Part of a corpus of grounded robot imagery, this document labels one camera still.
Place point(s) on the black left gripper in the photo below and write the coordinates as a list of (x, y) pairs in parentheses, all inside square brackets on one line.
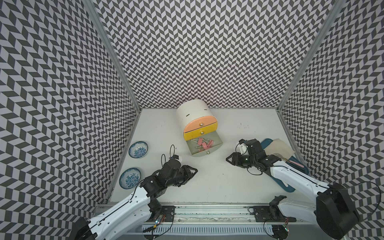
[(186, 169)]

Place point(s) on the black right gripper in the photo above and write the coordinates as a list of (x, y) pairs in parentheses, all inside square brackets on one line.
[(234, 160)]

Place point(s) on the green bottom drawer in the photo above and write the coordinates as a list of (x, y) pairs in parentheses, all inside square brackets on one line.
[(212, 136)]

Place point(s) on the yellow drawer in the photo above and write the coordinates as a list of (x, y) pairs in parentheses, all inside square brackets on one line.
[(200, 132)]

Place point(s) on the orange top drawer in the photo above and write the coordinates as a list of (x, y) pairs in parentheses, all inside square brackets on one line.
[(199, 123)]

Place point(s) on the white round drawer cabinet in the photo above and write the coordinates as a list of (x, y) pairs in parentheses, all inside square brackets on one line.
[(192, 110)]

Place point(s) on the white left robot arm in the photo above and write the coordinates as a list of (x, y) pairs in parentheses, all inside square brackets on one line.
[(139, 207)]

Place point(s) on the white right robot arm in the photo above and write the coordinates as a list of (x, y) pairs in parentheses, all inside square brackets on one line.
[(330, 206)]

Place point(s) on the beige cloth napkin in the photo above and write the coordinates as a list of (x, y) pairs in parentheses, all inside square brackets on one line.
[(279, 149)]

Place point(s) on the blue patterned bowl far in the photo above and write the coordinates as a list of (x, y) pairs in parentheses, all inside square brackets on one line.
[(138, 149)]

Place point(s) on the blue patterned bowl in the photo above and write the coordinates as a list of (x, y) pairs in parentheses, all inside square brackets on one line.
[(130, 178), (138, 149)]

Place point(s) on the blue patterned bowl near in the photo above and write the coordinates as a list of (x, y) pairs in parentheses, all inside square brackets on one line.
[(130, 178)]

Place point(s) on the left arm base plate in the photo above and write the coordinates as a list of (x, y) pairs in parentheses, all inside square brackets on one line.
[(165, 215)]

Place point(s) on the aluminium front rail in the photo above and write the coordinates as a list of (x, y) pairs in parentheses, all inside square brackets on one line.
[(203, 214)]

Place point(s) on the pink handled utensil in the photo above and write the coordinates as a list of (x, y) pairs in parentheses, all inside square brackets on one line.
[(295, 163)]

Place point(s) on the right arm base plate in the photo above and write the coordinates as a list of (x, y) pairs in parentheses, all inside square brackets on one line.
[(268, 214)]

